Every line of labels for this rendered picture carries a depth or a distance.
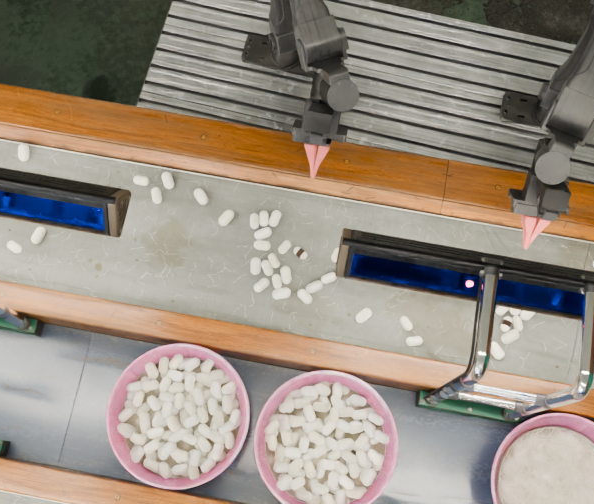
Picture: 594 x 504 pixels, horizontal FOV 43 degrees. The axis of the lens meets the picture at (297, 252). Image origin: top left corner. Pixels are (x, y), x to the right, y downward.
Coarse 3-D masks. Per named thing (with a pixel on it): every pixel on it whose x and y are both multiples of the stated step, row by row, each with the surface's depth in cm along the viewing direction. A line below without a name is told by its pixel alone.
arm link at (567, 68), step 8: (592, 16) 138; (592, 24) 139; (584, 32) 144; (592, 32) 140; (584, 40) 142; (576, 48) 145; (584, 48) 143; (576, 56) 145; (568, 64) 148; (576, 64) 147; (560, 72) 151; (568, 72) 149; (552, 80) 154; (560, 80) 151; (552, 88) 153; (560, 88) 152; (544, 96) 155; (552, 96) 154; (544, 104) 156
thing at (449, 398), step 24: (480, 288) 112; (480, 312) 111; (480, 336) 109; (480, 360) 108; (456, 384) 119; (480, 384) 123; (576, 384) 109; (432, 408) 149; (456, 408) 146; (480, 408) 146; (504, 408) 146; (528, 408) 130
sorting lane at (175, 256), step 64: (192, 192) 156; (256, 192) 156; (0, 256) 152; (64, 256) 152; (128, 256) 152; (192, 256) 152; (256, 256) 152; (320, 256) 152; (512, 256) 152; (576, 256) 152; (256, 320) 148; (320, 320) 148; (384, 320) 148; (448, 320) 148; (576, 320) 149
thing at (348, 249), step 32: (352, 256) 115; (384, 256) 114; (416, 256) 114; (448, 256) 114; (480, 256) 116; (416, 288) 118; (448, 288) 117; (512, 288) 115; (544, 288) 114; (576, 288) 113
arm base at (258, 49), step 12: (252, 36) 173; (252, 48) 172; (264, 48) 172; (252, 60) 172; (264, 60) 172; (276, 60) 170; (288, 60) 168; (288, 72) 172; (300, 72) 171; (312, 72) 171
